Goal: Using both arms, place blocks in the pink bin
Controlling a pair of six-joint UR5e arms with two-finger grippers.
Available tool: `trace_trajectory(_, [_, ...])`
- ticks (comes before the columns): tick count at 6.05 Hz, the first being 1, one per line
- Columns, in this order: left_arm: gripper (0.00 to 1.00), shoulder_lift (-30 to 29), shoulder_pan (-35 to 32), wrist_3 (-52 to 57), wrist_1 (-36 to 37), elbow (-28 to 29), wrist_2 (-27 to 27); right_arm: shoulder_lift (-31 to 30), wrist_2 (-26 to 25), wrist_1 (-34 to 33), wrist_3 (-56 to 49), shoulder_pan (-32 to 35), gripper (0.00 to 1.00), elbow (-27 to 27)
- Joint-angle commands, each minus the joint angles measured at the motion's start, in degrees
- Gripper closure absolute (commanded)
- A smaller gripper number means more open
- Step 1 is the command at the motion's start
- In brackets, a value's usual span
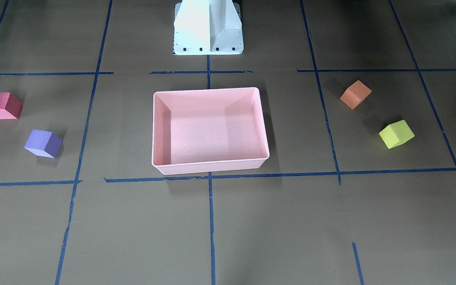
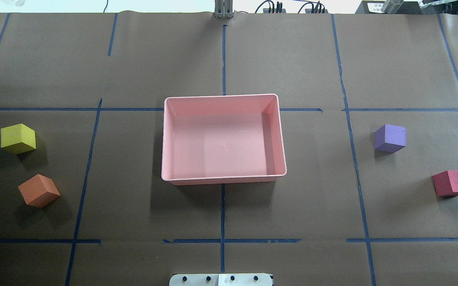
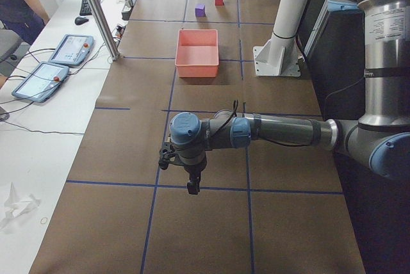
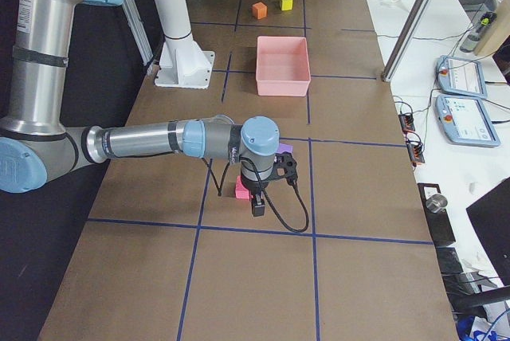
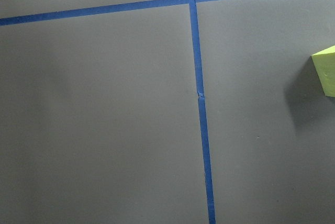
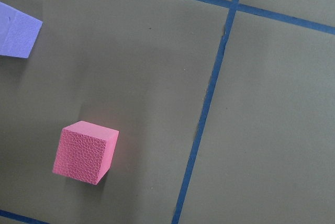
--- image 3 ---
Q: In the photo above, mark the person in dark shirt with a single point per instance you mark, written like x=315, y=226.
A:
x=27, y=18

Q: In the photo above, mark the purple foam block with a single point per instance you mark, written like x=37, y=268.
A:
x=200, y=10

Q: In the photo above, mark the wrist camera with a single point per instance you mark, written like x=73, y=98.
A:
x=168, y=156

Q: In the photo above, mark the teach pendant tablet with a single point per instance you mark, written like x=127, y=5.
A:
x=42, y=82
x=72, y=50

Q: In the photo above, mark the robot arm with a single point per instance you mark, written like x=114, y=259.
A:
x=378, y=140

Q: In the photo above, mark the near teach pendant tablet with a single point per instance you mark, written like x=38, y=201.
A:
x=42, y=82

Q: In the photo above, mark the far teach pendant tablet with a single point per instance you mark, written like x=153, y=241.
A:
x=72, y=50

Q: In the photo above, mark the black computer mouse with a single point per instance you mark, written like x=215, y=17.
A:
x=80, y=20

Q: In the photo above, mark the pink plastic bin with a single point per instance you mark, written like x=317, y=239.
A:
x=197, y=53

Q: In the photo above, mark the aluminium frame post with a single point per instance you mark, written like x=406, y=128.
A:
x=104, y=29

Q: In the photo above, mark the white mounting post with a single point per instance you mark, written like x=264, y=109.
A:
x=279, y=55

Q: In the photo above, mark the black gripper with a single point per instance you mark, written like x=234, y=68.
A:
x=194, y=169

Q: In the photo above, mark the crumpled white paper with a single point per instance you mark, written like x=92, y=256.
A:
x=14, y=206

